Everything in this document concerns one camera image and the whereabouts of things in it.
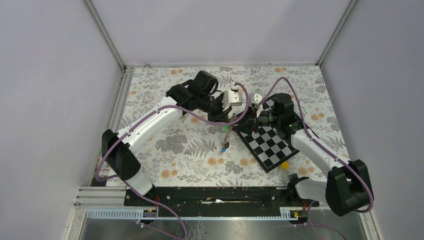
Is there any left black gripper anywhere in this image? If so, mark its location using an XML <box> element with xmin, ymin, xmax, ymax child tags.
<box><xmin>198</xmin><ymin>93</ymin><xmax>232</xmax><ymax>125</ymax></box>

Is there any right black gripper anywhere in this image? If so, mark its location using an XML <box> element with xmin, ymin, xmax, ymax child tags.
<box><xmin>231</xmin><ymin>105</ymin><xmax>281</xmax><ymax>136</ymax></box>

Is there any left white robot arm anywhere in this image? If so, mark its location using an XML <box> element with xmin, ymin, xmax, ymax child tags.
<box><xmin>100</xmin><ymin>70</ymin><xmax>243</xmax><ymax>206</ymax></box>

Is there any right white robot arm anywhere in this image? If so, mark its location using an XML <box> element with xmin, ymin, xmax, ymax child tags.
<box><xmin>232</xmin><ymin>93</ymin><xmax>374</xmax><ymax>216</ymax></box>

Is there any black white checkerboard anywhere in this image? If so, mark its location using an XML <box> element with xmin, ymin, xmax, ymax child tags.
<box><xmin>237</xmin><ymin>93</ymin><xmax>303</xmax><ymax>173</ymax></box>

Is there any yellow cube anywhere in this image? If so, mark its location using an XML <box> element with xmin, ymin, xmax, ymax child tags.
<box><xmin>279</xmin><ymin>161</ymin><xmax>290</xmax><ymax>170</ymax></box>

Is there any floral patterned mat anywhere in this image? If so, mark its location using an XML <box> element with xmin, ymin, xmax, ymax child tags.
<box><xmin>120</xmin><ymin>65</ymin><xmax>348</xmax><ymax>187</ymax></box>

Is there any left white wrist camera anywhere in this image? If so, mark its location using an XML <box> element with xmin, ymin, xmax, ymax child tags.
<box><xmin>222</xmin><ymin>85</ymin><xmax>243</xmax><ymax>111</ymax></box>

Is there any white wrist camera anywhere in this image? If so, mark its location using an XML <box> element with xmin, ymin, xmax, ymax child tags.
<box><xmin>222</xmin><ymin>85</ymin><xmax>243</xmax><ymax>111</ymax></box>
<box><xmin>248</xmin><ymin>93</ymin><xmax>263</xmax><ymax>108</ymax></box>

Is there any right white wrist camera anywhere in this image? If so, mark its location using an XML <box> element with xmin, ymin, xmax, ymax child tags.
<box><xmin>248</xmin><ymin>93</ymin><xmax>263</xmax><ymax>108</ymax></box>

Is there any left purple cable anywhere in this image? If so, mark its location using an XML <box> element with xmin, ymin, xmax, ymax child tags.
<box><xmin>94</xmin><ymin>82</ymin><xmax>250</xmax><ymax>240</ymax></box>

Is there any purple cable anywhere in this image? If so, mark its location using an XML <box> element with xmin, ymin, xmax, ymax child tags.
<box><xmin>256</xmin><ymin>76</ymin><xmax>375</xmax><ymax>240</ymax></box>
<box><xmin>94</xmin><ymin>82</ymin><xmax>250</xmax><ymax>240</ymax></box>

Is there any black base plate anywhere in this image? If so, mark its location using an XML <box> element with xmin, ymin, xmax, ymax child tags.
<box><xmin>123</xmin><ymin>186</ymin><xmax>311</xmax><ymax>217</ymax></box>

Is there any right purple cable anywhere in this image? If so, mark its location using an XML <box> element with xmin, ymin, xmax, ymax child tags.
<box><xmin>256</xmin><ymin>76</ymin><xmax>375</xmax><ymax>240</ymax></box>

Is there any left aluminium frame post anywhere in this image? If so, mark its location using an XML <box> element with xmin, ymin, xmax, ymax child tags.
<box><xmin>82</xmin><ymin>0</ymin><xmax>127</xmax><ymax>72</ymax></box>

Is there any aluminium frame post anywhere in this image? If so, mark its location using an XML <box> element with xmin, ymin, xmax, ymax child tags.
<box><xmin>315</xmin><ymin>0</ymin><xmax>359</xmax><ymax>67</ymax></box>
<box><xmin>82</xmin><ymin>0</ymin><xmax>127</xmax><ymax>72</ymax></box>

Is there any slotted cable duct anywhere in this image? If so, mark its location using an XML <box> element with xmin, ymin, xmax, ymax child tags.
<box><xmin>86</xmin><ymin>207</ymin><xmax>298</xmax><ymax>221</ymax></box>

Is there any right aluminium frame post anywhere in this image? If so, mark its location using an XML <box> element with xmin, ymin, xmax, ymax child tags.
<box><xmin>315</xmin><ymin>0</ymin><xmax>359</xmax><ymax>67</ymax></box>

